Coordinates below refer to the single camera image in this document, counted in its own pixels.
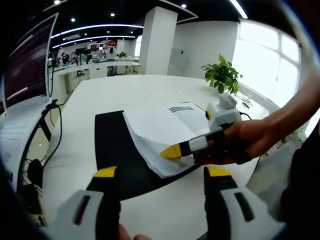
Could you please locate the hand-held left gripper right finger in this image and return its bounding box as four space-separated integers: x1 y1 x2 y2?
202 165 287 240

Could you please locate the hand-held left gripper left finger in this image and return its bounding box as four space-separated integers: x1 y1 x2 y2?
51 165 122 240

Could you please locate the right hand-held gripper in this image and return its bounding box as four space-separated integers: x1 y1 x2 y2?
159 93 242 161

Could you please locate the white printed pages stack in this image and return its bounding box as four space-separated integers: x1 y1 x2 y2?
121 100 214 180

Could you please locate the black folder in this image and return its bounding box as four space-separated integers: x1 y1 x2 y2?
94 109 202 201

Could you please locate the person's right forearm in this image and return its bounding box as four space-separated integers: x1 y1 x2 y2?
259 66 320 151

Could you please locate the person's body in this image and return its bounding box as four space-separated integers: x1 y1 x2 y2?
282 139 320 226

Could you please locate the green potted plant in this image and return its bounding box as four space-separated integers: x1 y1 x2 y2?
201 53 241 101

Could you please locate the black metal stand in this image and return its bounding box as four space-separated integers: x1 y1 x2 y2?
17 107 54 195

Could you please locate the white whiteboard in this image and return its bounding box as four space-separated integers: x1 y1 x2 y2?
168 47 190 71

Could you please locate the long white office desk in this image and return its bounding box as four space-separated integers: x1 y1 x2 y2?
52 57 142 80

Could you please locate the large monitor screen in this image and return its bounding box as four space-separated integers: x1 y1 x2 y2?
4 12 60 109

